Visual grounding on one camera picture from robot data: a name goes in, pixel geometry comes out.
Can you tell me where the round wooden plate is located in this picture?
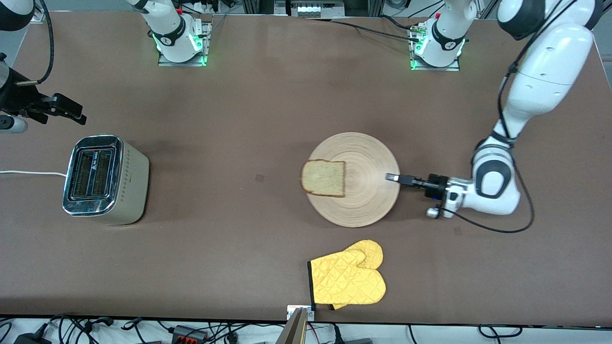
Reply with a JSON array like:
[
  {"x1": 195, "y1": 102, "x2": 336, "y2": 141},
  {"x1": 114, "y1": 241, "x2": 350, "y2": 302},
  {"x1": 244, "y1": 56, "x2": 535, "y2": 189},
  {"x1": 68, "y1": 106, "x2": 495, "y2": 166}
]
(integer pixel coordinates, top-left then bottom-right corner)
[{"x1": 306, "y1": 132, "x2": 401, "y2": 228}]

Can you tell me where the brown bread slice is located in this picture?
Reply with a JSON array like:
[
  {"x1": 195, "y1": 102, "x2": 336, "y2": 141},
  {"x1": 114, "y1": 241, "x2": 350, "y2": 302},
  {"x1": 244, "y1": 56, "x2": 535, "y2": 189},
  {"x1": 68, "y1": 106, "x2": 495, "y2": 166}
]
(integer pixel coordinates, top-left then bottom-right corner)
[{"x1": 301, "y1": 160, "x2": 346, "y2": 198}]

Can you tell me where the silver two-slot toaster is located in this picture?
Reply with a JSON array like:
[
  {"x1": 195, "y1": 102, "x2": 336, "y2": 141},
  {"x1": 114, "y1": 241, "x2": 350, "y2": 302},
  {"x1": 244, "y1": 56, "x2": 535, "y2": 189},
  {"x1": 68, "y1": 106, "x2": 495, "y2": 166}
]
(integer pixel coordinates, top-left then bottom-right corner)
[{"x1": 62, "y1": 135, "x2": 150, "y2": 226}]

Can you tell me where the yellow quilted oven mitt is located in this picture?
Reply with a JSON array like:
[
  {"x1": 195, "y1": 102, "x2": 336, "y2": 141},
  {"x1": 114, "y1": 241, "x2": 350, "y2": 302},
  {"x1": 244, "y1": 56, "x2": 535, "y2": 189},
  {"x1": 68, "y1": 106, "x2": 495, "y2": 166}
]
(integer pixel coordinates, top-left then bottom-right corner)
[
  {"x1": 330, "y1": 239, "x2": 384, "y2": 311},
  {"x1": 307, "y1": 248, "x2": 387, "y2": 306}
]

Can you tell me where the white power strip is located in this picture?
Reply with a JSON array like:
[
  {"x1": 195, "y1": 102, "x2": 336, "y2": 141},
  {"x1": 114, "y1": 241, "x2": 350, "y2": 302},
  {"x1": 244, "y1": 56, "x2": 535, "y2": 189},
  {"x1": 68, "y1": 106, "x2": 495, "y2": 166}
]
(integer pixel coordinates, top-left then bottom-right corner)
[{"x1": 289, "y1": 0, "x2": 346, "y2": 18}]

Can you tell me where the black power adapter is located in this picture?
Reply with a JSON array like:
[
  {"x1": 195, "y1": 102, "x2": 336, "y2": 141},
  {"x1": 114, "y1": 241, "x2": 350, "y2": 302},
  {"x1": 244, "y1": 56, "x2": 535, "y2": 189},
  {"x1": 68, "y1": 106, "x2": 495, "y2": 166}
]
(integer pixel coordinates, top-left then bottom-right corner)
[{"x1": 13, "y1": 332, "x2": 52, "y2": 344}]

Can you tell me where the black connector with orange tabs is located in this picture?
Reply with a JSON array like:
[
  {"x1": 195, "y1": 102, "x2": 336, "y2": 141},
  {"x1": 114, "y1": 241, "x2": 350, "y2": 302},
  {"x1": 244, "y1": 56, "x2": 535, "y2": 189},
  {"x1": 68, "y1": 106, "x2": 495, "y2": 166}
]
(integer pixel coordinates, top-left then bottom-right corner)
[{"x1": 171, "y1": 325, "x2": 209, "y2": 343}]

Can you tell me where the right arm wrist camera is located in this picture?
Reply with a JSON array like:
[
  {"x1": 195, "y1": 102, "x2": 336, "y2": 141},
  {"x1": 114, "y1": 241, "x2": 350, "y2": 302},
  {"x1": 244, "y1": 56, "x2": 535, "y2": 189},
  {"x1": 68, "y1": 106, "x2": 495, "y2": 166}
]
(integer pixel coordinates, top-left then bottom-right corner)
[{"x1": 0, "y1": 115, "x2": 28, "y2": 133}]

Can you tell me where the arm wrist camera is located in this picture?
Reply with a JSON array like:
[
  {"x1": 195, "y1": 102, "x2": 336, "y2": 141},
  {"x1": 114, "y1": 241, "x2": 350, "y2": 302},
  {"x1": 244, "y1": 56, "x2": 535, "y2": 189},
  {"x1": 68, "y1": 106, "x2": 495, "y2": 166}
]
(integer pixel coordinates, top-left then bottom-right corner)
[
  {"x1": 0, "y1": 115, "x2": 28, "y2": 133},
  {"x1": 427, "y1": 191, "x2": 467, "y2": 219}
]

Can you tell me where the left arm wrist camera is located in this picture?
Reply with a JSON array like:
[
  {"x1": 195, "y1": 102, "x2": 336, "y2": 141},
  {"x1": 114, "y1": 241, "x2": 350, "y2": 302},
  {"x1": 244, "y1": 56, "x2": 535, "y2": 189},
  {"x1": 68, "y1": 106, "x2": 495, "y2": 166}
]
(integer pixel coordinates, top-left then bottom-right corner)
[{"x1": 427, "y1": 191, "x2": 467, "y2": 219}]

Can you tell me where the white toaster power cord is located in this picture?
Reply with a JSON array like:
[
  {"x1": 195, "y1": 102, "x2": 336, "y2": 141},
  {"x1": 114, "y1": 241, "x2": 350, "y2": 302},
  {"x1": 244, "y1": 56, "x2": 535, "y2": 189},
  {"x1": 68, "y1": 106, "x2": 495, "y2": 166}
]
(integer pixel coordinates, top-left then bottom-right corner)
[{"x1": 0, "y1": 170, "x2": 67, "y2": 177}]

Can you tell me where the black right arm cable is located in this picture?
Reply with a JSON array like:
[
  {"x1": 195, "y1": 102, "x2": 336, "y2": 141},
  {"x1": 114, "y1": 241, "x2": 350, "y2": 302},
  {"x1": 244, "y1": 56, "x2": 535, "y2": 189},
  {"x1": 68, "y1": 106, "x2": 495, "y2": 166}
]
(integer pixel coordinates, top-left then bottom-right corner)
[{"x1": 14, "y1": 0, "x2": 55, "y2": 86}]

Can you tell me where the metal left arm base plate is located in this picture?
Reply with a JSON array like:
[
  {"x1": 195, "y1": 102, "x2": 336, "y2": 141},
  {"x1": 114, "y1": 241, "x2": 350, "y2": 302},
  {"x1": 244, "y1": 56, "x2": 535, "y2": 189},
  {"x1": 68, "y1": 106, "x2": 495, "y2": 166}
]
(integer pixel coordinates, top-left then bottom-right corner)
[{"x1": 410, "y1": 24, "x2": 462, "y2": 72}]

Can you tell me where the black looped floor cable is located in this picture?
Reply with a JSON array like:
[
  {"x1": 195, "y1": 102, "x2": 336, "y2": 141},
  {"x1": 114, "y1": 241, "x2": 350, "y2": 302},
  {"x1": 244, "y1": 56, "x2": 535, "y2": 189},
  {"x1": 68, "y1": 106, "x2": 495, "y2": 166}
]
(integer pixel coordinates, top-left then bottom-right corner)
[{"x1": 478, "y1": 325, "x2": 523, "y2": 340}]

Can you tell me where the thin black table cable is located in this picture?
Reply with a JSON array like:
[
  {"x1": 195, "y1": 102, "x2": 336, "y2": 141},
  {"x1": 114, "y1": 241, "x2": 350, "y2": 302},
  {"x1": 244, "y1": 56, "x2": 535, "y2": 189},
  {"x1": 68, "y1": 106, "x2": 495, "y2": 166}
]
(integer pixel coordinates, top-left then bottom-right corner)
[{"x1": 330, "y1": 20, "x2": 419, "y2": 41}]

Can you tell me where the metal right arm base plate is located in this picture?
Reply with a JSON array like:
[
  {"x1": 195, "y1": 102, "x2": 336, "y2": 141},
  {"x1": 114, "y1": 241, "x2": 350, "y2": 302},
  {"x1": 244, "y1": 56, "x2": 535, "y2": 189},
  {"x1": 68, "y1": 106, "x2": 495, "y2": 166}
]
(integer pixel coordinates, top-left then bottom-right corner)
[{"x1": 158, "y1": 19, "x2": 212, "y2": 67}]

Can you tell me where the thick black table cable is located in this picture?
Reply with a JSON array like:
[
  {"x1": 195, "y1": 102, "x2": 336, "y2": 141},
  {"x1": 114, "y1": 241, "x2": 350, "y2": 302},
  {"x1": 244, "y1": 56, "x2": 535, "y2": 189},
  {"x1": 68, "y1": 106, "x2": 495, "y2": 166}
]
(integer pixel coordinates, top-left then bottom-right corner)
[{"x1": 379, "y1": 14, "x2": 414, "y2": 30}]

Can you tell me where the small metal edge bracket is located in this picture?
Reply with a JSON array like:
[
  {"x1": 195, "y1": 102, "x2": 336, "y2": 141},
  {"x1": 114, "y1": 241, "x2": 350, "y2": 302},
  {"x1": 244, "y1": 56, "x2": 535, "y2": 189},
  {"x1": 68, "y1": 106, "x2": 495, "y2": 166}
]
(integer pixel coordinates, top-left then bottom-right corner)
[{"x1": 287, "y1": 305, "x2": 315, "y2": 322}]

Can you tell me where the beige camera post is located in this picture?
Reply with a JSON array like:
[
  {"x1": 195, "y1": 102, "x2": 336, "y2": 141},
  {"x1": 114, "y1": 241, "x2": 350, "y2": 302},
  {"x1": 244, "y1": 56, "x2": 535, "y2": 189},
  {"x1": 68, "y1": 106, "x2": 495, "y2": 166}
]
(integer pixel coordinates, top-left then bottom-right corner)
[{"x1": 276, "y1": 308, "x2": 308, "y2": 344}]

